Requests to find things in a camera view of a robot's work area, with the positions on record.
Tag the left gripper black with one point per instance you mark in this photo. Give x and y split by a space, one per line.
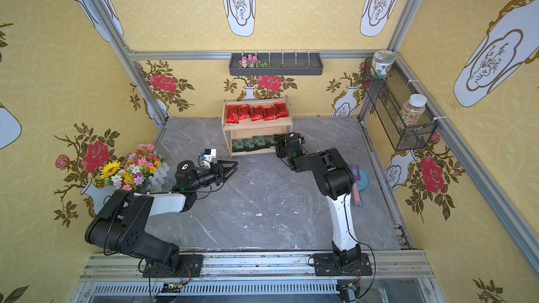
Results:
217 172

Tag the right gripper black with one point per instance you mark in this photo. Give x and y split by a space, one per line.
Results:
287 142

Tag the red tea bag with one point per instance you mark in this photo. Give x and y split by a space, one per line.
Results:
232 114
281 110
244 112
269 112
256 112

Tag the wooden two-tier shelf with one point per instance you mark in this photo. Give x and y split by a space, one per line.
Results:
246 128

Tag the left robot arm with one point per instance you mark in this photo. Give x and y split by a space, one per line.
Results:
120 225

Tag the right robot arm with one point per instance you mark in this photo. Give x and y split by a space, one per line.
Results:
335 181

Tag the artificial flower bouquet in vase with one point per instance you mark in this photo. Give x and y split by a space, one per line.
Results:
143 171

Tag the small pink flowers in tray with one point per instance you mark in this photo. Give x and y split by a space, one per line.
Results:
251 61

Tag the jar with patterned lid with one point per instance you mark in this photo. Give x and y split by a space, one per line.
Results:
382 63

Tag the clear jar white lid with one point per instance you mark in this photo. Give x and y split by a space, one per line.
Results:
412 110

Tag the small circuit board left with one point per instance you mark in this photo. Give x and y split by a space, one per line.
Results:
171 288

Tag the small circuit board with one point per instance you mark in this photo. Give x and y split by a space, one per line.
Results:
347 293
171 288

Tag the small circuit board right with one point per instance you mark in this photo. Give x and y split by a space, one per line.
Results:
347 293

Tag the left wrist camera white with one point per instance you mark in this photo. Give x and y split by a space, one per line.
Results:
207 157

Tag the grey wall tray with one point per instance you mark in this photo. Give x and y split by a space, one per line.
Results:
294 63

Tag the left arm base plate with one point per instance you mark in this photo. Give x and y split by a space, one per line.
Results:
191 264

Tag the black wire wall basket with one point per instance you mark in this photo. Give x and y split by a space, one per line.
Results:
388 97

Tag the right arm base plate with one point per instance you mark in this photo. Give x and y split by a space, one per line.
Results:
325 264

